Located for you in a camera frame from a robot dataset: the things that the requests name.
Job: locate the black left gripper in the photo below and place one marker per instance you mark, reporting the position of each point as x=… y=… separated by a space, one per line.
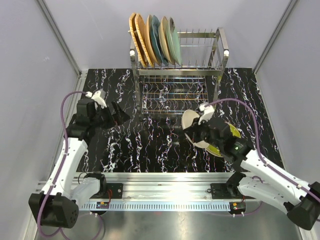
x=119 y=118

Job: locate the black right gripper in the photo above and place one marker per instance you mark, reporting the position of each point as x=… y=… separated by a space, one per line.
x=192 y=131

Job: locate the yellow green dotted plate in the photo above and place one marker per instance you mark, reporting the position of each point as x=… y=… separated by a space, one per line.
x=214 y=150

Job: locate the woven bamboo tray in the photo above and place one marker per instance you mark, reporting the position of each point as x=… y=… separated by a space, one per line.
x=140 y=26
x=136 y=41

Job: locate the teal scalloped plate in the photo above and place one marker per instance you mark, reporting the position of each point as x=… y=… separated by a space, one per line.
x=155 y=24

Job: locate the pale green bottom plate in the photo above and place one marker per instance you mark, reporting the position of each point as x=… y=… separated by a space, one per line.
x=174 y=41

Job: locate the cream yellow bird plate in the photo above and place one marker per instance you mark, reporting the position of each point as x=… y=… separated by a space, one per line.
x=163 y=40

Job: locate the cream bird painted plate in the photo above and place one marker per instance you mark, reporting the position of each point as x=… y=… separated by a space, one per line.
x=148 y=42

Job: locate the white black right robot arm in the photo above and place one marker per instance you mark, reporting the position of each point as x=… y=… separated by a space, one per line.
x=256 y=176

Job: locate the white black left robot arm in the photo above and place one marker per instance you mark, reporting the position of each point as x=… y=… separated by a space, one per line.
x=58 y=204

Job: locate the stainless steel dish rack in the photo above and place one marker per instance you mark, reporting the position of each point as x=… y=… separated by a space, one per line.
x=170 y=90

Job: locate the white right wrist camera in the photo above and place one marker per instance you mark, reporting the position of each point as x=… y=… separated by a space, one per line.
x=206 y=112

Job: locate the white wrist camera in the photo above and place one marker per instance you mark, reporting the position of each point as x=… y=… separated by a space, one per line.
x=206 y=112
x=98 y=96

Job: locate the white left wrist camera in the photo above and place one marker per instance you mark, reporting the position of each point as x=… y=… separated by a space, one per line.
x=98 y=96

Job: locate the white slotted cable duct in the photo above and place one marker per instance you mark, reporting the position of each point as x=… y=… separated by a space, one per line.
x=162 y=206

